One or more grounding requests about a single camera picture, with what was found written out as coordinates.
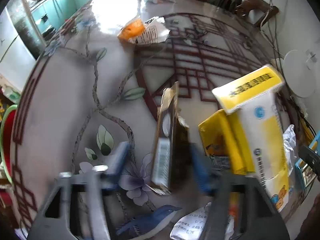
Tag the white refrigerator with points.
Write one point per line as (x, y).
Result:
(16, 60)

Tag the wooden chair by wall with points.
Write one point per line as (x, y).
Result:
(246, 6)

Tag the clear plastic bag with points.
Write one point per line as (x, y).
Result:
(289, 141)

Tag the orange snack wrapper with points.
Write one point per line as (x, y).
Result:
(143, 33)

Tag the teal kitchen cabinets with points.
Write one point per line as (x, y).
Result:
(54, 13)

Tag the yellow juice carton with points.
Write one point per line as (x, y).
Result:
(222, 135)

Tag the floral tablecloth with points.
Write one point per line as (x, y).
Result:
(90, 91)

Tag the green red trash bin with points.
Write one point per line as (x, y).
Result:
(6, 132)

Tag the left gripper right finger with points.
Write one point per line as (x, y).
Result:
(256, 217)

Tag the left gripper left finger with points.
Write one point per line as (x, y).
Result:
(75, 207)

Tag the white paper ball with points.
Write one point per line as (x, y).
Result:
(191, 226)

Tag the yellow white medicine box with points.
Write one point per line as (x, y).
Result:
(249, 103)

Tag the dark brown gold box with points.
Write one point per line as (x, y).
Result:
(171, 156)

